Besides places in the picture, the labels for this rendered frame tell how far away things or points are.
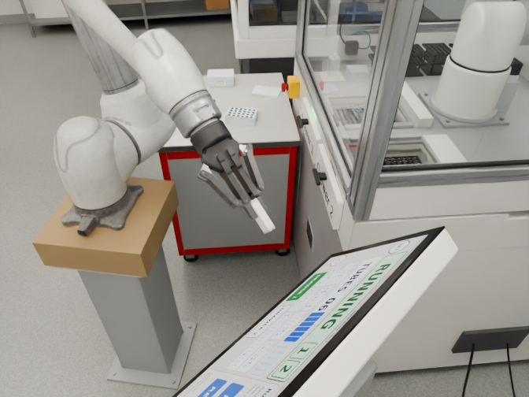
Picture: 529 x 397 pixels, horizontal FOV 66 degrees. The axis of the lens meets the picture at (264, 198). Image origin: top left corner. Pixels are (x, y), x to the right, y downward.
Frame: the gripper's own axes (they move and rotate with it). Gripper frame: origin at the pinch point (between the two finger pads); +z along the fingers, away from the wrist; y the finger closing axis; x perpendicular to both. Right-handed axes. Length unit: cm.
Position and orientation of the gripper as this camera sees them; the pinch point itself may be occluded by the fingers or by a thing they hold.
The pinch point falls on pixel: (260, 216)
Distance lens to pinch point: 80.6
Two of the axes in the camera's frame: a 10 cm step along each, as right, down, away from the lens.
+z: 5.4, 8.4, 0.2
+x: -3.7, 2.2, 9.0
